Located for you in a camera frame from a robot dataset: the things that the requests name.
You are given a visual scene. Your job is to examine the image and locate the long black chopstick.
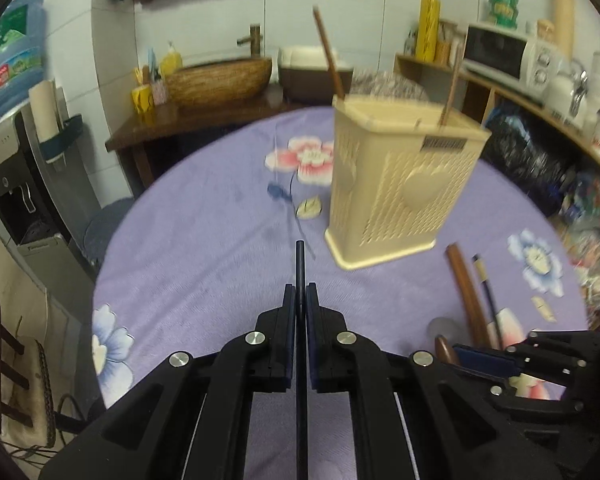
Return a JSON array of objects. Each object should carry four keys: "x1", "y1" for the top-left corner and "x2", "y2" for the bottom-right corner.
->
[{"x1": 294, "y1": 240, "x2": 309, "y2": 480}]

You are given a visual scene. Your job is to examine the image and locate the black gold tipped chopstick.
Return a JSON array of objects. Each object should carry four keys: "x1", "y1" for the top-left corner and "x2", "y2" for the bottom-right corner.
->
[{"x1": 471, "y1": 254, "x2": 504, "y2": 350}]

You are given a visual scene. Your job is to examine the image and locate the yellow tall box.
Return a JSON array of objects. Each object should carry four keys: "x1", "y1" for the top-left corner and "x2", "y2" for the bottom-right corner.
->
[{"x1": 415, "y1": 0, "x2": 440, "y2": 63}]

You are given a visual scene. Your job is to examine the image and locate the brown chopstick in holder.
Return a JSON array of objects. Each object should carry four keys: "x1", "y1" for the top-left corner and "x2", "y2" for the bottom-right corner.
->
[{"x1": 313, "y1": 6, "x2": 344, "y2": 100}]

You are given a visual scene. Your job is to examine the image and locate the white electric kettle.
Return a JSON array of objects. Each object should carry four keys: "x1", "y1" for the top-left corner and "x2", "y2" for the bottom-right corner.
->
[{"x1": 544, "y1": 60, "x2": 588, "y2": 130}]

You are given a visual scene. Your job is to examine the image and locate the wooden side shelf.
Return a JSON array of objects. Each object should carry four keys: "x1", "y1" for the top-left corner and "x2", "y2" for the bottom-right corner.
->
[{"x1": 393, "y1": 53, "x2": 600, "y2": 183}]

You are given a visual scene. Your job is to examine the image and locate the wooden handled metal spoon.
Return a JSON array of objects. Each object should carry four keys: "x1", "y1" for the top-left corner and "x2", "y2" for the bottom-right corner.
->
[{"x1": 434, "y1": 335, "x2": 460, "y2": 366}]

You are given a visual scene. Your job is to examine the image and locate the dark wooden counter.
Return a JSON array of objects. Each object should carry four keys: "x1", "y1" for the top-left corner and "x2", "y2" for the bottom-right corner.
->
[{"x1": 105, "y1": 84, "x2": 304, "y2": 197}]

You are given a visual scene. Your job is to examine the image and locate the beige tall roll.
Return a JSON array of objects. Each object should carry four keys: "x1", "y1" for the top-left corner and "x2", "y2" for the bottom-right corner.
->
[{"x1": 552, "y1": 0, "x2": 574, "y2": 60}]

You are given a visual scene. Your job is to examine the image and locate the green stacked cups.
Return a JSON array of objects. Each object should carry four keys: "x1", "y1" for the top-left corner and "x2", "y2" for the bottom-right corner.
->
[{"x1": 488, "y1": 0, "x2": 519, "y2": 29}]

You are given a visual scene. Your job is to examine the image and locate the brown wooden chopstick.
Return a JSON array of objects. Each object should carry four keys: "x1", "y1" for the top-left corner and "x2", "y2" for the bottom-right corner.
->
[
  {"x1": 444, "y1": 244, "x2": 492, "y2": 349},
  {"x1": 438, "y1": 47, "x2": 464, "y2": 128}
]

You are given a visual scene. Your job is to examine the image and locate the wooden chair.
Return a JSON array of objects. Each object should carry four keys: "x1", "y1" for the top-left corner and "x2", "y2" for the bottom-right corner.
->
[{"x1": 0, "y1": 304, "x2": 56, "y2": 448}]

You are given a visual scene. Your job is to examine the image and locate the black plastic bag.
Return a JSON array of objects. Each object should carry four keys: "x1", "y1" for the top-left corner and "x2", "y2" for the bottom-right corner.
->
[{"x1": 480, "y1": 107, "x2": 576, "y2": 217}]

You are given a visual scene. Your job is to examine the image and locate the wooden bowl sink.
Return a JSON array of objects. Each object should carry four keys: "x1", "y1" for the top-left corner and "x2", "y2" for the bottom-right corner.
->
[{"x1": 166, "y1": 58, "x2": 273, "y2": 108}]

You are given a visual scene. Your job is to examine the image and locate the purple floral tablecloth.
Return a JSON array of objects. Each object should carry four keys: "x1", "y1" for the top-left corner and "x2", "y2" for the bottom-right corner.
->
[{"x1": 92, "y1": 107, "x2": 586, "y2": 406}]

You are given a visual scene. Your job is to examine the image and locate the paper towel roll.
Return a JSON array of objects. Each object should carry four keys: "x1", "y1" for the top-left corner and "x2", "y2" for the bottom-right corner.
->
[{"x1": 29, "y1": 80, "x2": 64, "y2": 143}]

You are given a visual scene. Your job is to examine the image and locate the water dispenser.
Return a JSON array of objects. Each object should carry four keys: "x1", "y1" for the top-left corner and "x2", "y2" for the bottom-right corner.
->
[{"x1": 0, "y1": 105, "x2": 100, "y2": 323}]

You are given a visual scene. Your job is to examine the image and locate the white brown rice cooker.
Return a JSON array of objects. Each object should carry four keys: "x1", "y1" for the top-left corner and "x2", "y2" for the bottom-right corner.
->
[{"x1": 277, "y1": 46, "x2": 336, "y2": 106}]

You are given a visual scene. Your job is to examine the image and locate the cream perforated cutlery holder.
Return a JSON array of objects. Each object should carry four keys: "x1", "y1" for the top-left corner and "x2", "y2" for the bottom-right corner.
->
[{"x1": 325, "y1": 96, "x2": 490, "y2": 271}]

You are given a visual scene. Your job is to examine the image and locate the blue water jug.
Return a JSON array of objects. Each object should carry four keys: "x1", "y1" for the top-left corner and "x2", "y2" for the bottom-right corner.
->
[{"x1": 0, "y1": 0, "x2": 46, "y2": 117}]

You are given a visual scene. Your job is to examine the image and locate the white microwave oven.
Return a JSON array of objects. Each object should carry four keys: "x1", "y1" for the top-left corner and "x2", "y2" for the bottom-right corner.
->
[{"x1": 463, "y1": 23, "x2": 567, "y2": 101}]

